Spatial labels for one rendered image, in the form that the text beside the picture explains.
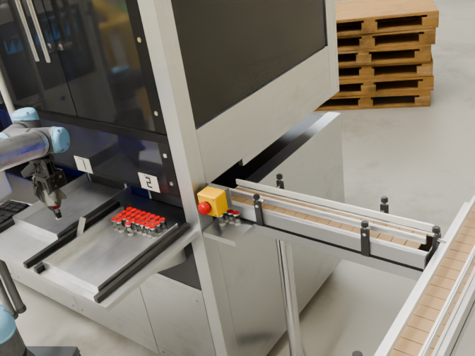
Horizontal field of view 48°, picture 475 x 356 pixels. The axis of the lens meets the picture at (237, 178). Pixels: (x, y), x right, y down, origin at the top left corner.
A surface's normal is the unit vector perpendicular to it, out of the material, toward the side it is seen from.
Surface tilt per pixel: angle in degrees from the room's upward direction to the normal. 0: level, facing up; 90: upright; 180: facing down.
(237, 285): 90
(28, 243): 0
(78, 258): 0
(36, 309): 0
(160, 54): 90
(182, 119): 90
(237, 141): 90
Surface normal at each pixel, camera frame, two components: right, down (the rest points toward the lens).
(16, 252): -0.14, -0.87
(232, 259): 0.80, 0.18
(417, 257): -0.58, 0.47
